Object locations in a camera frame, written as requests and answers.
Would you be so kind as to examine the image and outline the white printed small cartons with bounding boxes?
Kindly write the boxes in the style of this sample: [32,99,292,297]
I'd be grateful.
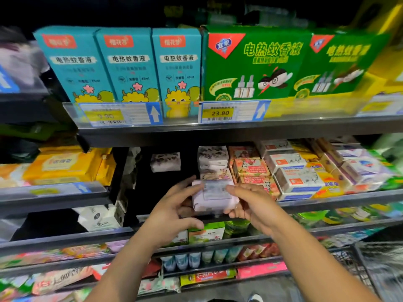
[77,203,126,232]

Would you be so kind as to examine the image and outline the row of red tubes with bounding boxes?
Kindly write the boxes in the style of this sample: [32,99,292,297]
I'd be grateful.
[238,242,282,262]

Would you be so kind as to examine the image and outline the person's left forearm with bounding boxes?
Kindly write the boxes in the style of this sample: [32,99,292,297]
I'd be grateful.
[101,236,167,302]

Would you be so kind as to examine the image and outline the person's right forearm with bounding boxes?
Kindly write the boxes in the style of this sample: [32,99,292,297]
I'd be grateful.
[267,217,372,302]

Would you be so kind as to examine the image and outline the green box mosquito print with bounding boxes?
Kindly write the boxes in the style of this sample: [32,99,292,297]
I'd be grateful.
[201,23,312,120]
[293,29,391,118]

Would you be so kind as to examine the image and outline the stack of yellow soap boxes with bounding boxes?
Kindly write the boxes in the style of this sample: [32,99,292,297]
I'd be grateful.
[309,148,347,199]

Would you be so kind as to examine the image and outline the wire basket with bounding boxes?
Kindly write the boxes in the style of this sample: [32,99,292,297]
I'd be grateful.
[351,239,403,302]

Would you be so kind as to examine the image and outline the stack of yellow soap cartons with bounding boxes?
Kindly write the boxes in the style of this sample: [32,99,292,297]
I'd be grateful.
[24,144,117,186]

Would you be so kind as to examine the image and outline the teal packets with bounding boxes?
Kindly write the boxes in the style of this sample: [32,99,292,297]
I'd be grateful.
[321,229,379,249]

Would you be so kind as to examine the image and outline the stack of white plastic packs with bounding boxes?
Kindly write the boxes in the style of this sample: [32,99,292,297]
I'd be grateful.
[0,28,51,98]

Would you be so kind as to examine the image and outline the row of dark green packs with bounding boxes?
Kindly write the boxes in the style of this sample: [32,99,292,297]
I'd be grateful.
[160,0,218,28]

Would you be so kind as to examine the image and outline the stack of white orange soap boxes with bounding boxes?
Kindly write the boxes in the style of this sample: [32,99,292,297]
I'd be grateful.
[257,139,327,200]

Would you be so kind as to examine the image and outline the orange white packet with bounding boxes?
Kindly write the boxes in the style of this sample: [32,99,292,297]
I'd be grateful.
[0,162,29,188]

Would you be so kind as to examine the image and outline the dark green packets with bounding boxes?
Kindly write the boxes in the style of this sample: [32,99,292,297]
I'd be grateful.
[0,122,76,161]

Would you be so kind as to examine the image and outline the person's left hand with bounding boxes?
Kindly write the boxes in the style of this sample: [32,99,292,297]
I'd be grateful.
[145,176,205,249]

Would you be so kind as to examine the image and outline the white blue price strip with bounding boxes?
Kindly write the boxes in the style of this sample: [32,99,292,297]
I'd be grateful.
[0,181,108,199]

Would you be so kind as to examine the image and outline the pink flat pack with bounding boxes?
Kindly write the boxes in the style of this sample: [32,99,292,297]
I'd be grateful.
[238,261,288,279]

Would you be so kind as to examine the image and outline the white floral packet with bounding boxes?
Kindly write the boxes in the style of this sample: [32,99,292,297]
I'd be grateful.
[137,275,182,295]

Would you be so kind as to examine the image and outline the white blue price tag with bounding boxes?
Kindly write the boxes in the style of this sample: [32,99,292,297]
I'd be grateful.
[0,62,23,95]
[79,102,165,128]
[198,99,272,123]
[356,92,403,117]

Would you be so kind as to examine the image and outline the stack of pink soap boxes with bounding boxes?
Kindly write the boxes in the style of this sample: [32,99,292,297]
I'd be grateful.
[228,146,281,199]

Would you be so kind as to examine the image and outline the stack of white purple soap boxes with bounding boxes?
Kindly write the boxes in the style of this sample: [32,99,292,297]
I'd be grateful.
[309,136,391,193]

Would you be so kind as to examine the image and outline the stack of green soap boxes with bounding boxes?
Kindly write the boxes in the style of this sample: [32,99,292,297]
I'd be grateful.
[365,148,403,189]

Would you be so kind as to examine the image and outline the green white carton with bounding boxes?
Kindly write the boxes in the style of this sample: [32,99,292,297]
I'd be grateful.
[170,229,190,244]
[189,221,226,244]

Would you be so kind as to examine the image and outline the teal box pink flower print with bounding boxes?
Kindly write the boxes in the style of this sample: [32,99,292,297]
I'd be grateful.
[33,25,117,104]
[94,27,161,103]

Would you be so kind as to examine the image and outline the teal box yellow cartoon print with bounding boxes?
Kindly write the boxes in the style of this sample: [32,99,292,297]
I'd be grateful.
[151,27,204,120]

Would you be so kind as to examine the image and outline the row of pink orange packets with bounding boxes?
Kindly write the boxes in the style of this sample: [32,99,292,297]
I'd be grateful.
[0,241,130,269]

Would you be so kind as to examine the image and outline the white plastic pack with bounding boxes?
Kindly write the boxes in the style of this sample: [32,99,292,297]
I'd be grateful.
[0,216,29,243]

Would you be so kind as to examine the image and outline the yellow red flat pack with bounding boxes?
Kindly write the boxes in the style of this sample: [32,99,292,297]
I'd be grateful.
[180,267,238,287]

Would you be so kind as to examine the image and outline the red white packet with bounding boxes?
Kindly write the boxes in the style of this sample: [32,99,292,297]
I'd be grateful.
[91,258,163,281]

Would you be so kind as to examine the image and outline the pile of colourful packets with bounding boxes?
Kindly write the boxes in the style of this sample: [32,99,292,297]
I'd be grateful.
[0,267,102,302]

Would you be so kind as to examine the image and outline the large yellow box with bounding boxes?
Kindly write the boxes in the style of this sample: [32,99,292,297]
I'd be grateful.
[349,0,403,95]

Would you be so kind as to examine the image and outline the row of blue white tubes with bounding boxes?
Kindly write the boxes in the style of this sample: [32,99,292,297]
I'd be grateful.
[160,247,248,272]

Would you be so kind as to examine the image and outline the person's right hand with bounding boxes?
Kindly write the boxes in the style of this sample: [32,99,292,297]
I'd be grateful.
[223,182,287,237]

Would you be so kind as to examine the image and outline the stack of floral soap boxes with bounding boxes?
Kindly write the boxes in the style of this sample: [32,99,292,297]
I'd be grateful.
[197,145,235,182]

